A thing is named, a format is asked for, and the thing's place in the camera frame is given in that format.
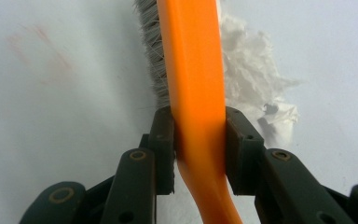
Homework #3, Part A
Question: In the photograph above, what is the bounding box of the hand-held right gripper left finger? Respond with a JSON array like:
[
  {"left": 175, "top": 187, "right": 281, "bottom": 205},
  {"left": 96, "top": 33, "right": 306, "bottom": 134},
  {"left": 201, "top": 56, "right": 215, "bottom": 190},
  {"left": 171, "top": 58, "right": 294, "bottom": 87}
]
[{"left": 148, "top": 105, "right": 176, "bottom": 196}]

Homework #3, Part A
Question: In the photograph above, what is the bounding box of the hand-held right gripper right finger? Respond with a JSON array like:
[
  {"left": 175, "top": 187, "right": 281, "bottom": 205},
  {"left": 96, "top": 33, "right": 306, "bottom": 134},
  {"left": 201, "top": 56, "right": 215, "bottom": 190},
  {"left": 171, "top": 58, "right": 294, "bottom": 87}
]
[{"left": 225, "top": 105, "right": 266, "bottom": 197}]

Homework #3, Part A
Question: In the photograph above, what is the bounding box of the orange brush with grey bristles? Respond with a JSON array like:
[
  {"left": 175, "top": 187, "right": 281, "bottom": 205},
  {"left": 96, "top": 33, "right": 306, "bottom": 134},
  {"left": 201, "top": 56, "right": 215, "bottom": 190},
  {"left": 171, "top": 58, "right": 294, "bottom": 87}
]
[{"left": 133, "top": 0, "right": 245, "bottom": 224}]

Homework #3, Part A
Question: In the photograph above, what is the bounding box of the torn white paper wad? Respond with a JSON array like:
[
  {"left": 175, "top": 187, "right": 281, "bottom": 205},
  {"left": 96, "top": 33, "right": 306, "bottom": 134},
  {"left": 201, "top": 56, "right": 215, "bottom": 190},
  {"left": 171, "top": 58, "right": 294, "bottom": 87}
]
[{"left": 218, "top": 12, "right": 303, "bottom": 150}]

